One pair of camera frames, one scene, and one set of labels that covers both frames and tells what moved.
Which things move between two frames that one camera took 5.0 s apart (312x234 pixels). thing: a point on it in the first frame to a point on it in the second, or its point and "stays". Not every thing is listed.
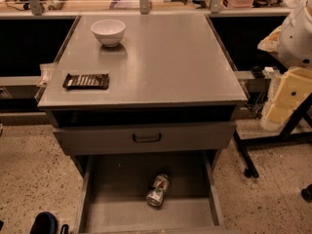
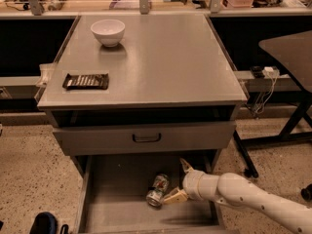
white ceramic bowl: (109, 31) stays
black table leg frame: (244, 143) stays
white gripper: (296, 44) to (191, 184)
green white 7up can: (155, 197) stays
